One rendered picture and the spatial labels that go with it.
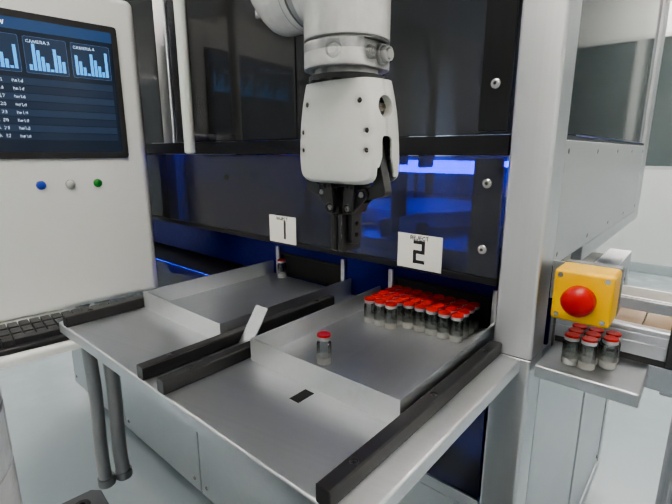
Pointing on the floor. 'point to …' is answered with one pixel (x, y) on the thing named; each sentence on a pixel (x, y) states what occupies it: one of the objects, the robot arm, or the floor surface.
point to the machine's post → (529, 235)
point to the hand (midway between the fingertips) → (345, 231)
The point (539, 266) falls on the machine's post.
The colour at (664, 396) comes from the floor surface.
